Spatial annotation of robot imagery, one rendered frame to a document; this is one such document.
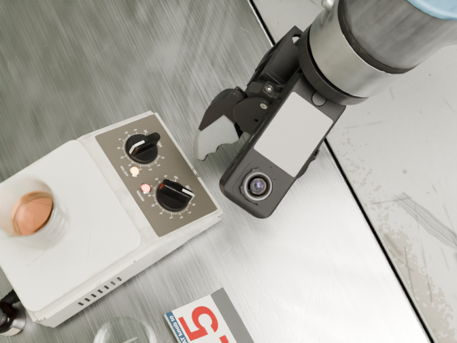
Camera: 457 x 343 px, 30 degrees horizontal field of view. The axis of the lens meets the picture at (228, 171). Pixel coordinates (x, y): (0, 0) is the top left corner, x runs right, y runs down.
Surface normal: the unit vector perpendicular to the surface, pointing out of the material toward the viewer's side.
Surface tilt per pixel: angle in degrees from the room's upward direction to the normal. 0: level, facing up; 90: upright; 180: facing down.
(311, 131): 24
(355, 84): 77
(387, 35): 68
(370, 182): 0
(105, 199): 0
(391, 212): 0
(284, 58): 30
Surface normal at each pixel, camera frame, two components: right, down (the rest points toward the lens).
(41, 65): -0.04, -0.25
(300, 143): 0.17, 0.10
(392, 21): -0.55, 0.61
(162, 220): 0.39, -0.49
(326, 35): -0.87, 0.03
